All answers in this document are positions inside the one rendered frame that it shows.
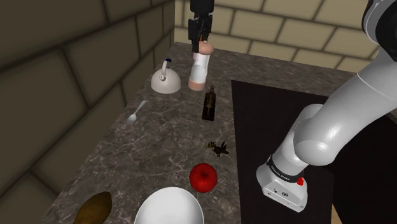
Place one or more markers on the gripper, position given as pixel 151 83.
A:
pixel 200 24

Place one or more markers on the white and peach pepper mill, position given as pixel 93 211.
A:
pixel 199 69

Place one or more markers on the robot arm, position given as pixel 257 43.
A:
pixel 335 124

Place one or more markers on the white kettle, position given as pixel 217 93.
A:
pixel 166 83

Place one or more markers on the brown figure on dark base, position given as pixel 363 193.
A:
pixel 209 108

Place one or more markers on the silver spoon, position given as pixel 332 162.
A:
pixel 132 117

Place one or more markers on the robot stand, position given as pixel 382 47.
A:
pixel 263 124

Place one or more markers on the yellow and black wasp toy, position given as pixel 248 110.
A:
pixel 219 149

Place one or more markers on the red apple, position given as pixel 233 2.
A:
pixel 203 178

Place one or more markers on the white bowl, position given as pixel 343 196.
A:
pixel 169 208

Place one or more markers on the brown oval thing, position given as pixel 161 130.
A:
pixel 94 209

